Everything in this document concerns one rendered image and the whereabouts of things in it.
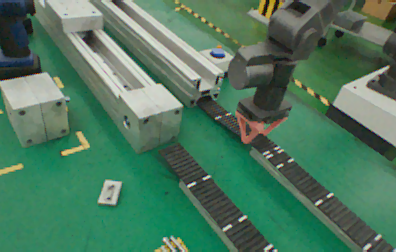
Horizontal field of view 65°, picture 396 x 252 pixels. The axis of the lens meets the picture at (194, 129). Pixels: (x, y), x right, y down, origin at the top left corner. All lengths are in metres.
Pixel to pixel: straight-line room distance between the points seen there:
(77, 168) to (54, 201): 0.08
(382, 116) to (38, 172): 0.82
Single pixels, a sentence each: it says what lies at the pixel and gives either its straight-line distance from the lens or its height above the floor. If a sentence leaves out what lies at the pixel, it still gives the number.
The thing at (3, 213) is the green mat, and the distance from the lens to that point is 0.59.
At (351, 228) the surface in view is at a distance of 0.62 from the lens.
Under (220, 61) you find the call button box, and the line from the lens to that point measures 0.91.
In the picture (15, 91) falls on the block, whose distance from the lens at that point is 0.67.
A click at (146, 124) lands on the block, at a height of 0.85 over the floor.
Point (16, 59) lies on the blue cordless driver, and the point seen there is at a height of 0.85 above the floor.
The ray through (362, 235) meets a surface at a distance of 0.63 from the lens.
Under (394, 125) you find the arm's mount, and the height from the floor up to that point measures 0.83.
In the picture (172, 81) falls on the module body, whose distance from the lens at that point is 0.82.
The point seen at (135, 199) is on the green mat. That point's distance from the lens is 0.57.
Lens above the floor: 1.24
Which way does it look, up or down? 39 degrees down
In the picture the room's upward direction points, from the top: 11 degrees clockwise
